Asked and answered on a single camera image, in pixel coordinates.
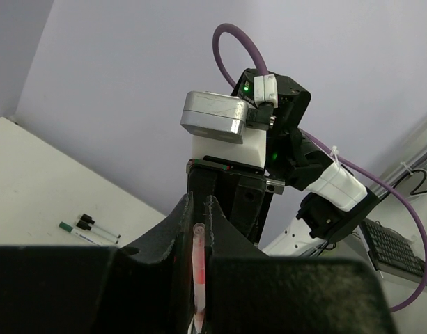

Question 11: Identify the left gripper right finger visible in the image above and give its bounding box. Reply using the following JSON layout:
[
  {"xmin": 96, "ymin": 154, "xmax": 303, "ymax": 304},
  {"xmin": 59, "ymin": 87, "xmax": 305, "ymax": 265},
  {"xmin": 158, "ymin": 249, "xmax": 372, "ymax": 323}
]
[{"xmin": 205, "ymin": 196, "xmax": 396, "ymax": 333}]

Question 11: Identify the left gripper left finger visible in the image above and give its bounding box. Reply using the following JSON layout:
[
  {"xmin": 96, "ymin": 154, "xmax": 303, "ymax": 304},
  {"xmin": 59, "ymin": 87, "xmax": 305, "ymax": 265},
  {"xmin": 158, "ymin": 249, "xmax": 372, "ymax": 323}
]
[{"xmin": 0, "ymin": 194, "xmax": 194, "ymax": 333}]

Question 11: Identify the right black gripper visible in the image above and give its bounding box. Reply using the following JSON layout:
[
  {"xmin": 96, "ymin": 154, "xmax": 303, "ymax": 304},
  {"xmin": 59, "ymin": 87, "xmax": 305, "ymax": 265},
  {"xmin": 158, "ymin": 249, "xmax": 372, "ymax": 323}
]
[{"xmin": 186, "ymin": 156, "xmax": 285, "ymax": 244}]

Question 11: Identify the red pen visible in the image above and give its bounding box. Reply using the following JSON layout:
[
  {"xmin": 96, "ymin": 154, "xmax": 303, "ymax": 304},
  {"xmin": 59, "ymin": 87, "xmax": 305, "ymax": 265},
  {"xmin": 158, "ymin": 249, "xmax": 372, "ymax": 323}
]
[{"xmin": 192, "ymin": 242, "xmax": 206, "ymax": 333}]

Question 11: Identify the clear pen cap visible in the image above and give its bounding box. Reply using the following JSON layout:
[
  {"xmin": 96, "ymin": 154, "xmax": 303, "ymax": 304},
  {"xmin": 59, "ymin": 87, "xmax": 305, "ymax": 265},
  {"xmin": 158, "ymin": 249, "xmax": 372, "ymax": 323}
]
[{"xmin": 192, "ymin": 223, "xmax": 205, "ymax": 272}]

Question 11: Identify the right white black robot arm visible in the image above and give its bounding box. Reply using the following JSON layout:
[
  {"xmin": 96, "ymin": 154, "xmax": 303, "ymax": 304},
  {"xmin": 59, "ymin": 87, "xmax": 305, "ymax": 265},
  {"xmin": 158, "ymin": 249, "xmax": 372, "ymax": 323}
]
[{"xmin": 180, "ymin": 69, "xmax": 379, "ymax": 256}]

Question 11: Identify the black computer keyboard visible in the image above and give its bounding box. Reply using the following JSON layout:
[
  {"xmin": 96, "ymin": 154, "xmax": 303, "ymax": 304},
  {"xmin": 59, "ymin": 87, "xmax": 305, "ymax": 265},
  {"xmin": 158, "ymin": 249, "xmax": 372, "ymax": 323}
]
[{"xmin": 359, "ymin": 219, "xmax": 424, "ymax": 283}]

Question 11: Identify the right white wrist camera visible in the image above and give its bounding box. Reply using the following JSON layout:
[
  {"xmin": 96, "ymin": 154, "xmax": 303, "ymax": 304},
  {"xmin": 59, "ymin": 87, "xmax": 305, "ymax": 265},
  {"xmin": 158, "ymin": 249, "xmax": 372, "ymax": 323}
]
[{"xmin": 180, "ymin": 91, "xmax": 266, "ymax": 168}]

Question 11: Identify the aluminium rail frame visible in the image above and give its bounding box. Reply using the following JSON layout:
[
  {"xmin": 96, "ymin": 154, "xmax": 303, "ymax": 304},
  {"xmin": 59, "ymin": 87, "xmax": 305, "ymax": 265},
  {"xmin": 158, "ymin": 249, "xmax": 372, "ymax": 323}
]
[{"xmin": 373, "ymin": 119, "xmax": 427, "ymax": 196}]

